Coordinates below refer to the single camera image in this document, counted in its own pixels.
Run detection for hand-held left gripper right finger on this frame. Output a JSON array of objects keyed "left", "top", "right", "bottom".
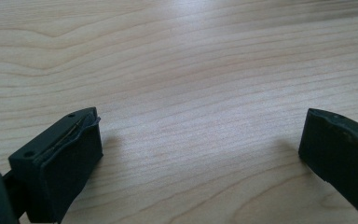
[{"left": 298, "top": 107, "right": 358, "bottom": 224}]

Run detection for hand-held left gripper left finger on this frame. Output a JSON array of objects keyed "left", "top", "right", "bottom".
[{"left": 8, "top": 106, "right": 103, "bottom": 224}]

